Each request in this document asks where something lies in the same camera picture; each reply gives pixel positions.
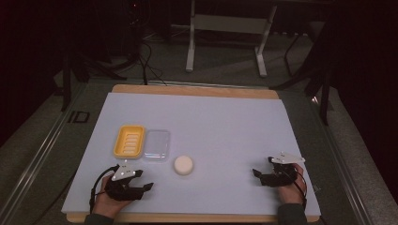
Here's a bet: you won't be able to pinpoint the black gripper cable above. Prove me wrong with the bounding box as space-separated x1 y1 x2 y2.
88 164 122 216
293 172 309 211

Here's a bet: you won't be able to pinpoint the metal floor rail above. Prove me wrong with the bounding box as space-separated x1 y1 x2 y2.
0 82 87 225
309 96 374 225
145 80 270 90

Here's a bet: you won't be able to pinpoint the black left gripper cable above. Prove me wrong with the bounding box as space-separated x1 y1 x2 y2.
88 164 122 216

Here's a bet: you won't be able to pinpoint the person's right hand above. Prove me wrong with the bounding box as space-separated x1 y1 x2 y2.
276 163 308 206

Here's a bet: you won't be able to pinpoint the wooden table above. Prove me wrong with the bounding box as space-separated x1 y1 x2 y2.
66 83 320 224

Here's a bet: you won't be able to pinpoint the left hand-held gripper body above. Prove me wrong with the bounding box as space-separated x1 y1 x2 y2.
103 162 146 202

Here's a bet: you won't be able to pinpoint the clear plastic container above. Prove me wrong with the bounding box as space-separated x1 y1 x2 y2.
143 128 172 162

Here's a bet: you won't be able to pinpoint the yellow soap dish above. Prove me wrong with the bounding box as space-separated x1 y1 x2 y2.
113 125 146 160

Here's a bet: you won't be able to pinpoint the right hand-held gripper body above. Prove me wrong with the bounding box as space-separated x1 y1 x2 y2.
258 151 306 188

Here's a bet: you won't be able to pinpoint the person's left hand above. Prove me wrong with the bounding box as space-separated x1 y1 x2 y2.
92 175 133 219

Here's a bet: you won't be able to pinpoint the black floor cables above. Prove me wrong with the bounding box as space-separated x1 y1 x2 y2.
136 39 169 86

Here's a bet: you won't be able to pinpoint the black tripod stand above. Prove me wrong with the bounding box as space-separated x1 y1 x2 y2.
53 51 128 113
269 60 333 127

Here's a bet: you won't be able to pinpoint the white foam mat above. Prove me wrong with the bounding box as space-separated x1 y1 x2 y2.
61 92 322 218

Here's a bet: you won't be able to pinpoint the white metal stand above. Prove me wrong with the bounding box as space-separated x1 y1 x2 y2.
185 0 279 79

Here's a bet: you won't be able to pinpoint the round white soap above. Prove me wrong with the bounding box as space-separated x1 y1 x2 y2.
173 155 195 176

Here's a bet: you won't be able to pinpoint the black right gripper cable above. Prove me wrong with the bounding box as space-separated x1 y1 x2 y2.
293 172 309 211

